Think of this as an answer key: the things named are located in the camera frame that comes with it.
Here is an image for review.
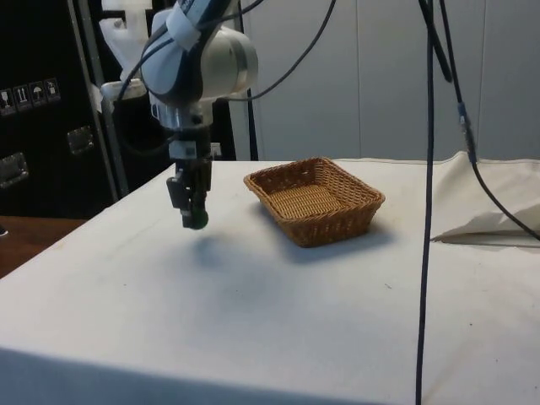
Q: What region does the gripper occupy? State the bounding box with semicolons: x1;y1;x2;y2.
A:
165;125;213;230

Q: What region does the green ball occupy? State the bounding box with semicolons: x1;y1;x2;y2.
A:
190;209;210;231

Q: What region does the brown wicker basket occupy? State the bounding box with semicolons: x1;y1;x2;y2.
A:
243;156;386;249

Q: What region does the black cabinet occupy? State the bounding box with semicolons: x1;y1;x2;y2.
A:
0;0;130;217

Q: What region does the pale locker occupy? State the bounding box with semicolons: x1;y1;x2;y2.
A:
484;0;540;161
357;0;486;161

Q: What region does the black cable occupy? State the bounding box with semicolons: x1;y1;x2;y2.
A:
219;0;338;101
436;0;540;241
413;0;435;405
419;0;453;84
236;0;259;161

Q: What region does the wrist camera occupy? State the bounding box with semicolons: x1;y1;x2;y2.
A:
100;78;148;103

